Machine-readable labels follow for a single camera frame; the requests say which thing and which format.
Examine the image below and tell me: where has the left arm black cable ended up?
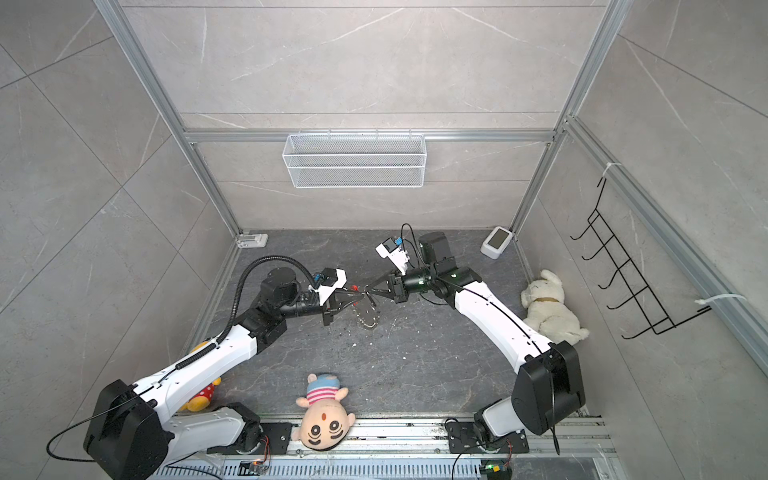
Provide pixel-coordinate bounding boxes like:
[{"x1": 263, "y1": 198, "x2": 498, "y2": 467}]
[{"x1": 215, "y1": 254, "x2": 316, "y2": 346}]

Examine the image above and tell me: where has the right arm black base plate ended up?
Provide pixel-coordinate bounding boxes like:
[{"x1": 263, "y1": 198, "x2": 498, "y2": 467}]
[{"x1": 443, "y1": 418, "x2": 530, "y2": 454}]

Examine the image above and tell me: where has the black wire hook rack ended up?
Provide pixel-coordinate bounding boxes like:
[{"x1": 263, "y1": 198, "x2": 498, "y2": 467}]
[{"x1": 569, "y1": 178, "x2": 712, "y2": 340}]

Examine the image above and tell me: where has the wrist white camera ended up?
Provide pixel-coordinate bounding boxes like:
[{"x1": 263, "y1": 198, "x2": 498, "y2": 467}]
[
  {"x1": 312, "y1": 268, "x2": 347, "y2": 305},
  {"x1": 375, "y1": 237, "x2": 410, "y2": 275}
]

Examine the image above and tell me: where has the plush doll striped hat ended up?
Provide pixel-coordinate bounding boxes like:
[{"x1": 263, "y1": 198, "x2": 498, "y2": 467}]
[{"x1": 292, "y1": 373, "x2": 356, "y2": 451}]

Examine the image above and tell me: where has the white digital clock device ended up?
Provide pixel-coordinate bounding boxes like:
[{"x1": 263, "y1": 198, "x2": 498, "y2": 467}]
[{"x1": 480, "y1": 226, "x2": 514, "y2": 260}]

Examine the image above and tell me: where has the white wall socket box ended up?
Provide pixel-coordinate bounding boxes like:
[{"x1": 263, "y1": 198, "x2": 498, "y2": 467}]
[{"x1": 236, "y1": 233, "x2": 268, "y2": 249}]

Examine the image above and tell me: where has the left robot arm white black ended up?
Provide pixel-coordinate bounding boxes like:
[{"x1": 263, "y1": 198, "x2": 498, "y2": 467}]
[{"x1": 83, "y1": 267, "x2": 347, "y2": 479}]

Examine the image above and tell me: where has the white plush dog toy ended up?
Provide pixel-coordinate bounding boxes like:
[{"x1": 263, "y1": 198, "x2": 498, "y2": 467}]
[{"x1": 520, "y1": 269, "x2": 590, "y2": 346}]

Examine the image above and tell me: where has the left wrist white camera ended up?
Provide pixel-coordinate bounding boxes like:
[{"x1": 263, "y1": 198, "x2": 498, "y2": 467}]
[{"x1": 312, "y1": 268, "x2": 347, "y2": 305}]

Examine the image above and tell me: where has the white wire mesh basket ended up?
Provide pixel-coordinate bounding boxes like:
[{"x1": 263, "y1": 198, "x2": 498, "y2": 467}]
[{"x1": 282, "y1": 133, "x2": 428, "y2": 189}]

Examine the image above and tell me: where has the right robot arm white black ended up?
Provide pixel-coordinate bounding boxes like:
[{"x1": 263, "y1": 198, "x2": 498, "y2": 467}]
[{"x1": 365, "y1": 232, "x2": 586, "y2": 447}]

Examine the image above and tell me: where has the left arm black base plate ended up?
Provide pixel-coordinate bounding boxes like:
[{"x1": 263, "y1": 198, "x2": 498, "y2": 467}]
[{"x1": 206, "y1": 422, "x2": 293, "y2": 455}]

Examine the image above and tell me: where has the yellow red plush toy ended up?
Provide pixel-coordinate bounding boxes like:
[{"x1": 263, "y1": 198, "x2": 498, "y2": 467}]
[{"x1": 179, "y1": 340, "x2": 223, "y2": 414}]

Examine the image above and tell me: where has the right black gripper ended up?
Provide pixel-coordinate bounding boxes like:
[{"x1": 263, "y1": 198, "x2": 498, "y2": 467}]
[{"x1": 368, "y1": 265, "x2": 438, "y2": 304}]

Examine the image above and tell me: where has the metal keyring holder red handle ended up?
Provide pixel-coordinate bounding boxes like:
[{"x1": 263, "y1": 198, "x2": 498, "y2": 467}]
[{"x1": 352, "y1": 286, "x2": 380, "y2": 330}]

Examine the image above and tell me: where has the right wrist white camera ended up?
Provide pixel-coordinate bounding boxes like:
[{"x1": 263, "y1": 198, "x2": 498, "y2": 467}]
[{"x1": 375, "y1": 237, "x2": 410, "y2": 275}]

